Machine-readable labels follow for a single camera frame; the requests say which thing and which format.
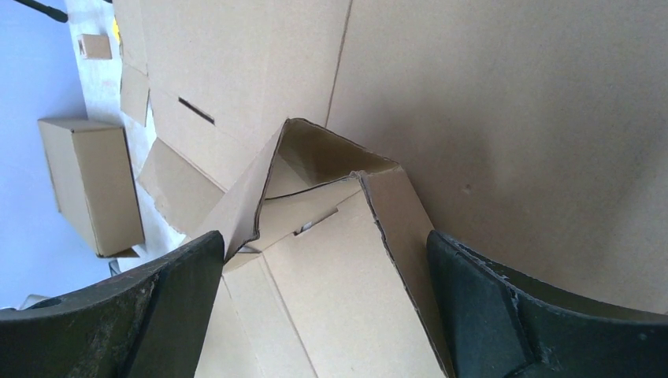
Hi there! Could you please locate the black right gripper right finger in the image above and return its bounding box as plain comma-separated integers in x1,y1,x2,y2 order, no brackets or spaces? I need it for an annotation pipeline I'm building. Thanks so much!
426,231,667,377

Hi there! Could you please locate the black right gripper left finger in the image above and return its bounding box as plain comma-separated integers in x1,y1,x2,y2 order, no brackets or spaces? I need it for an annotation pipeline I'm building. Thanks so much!
1,231,225,377

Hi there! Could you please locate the large cardboard box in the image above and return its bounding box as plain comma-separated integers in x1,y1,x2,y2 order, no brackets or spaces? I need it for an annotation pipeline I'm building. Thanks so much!
195,119,453,377

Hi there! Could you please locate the folded brown cardboard box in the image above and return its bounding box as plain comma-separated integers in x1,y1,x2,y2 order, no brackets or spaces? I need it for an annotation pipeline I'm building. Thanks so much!
37,118,145,258

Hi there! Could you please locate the flat cardboard blank underneath left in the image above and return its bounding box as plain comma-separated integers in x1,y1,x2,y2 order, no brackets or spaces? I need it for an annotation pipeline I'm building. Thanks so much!
113,1,667,313

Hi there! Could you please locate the small wooden letter cube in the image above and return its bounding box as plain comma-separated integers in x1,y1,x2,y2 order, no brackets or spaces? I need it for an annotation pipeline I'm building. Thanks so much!
77,34,113,60

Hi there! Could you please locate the black tripod stand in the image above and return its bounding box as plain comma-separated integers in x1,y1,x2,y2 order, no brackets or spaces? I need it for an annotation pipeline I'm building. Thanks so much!
14,0,114,24

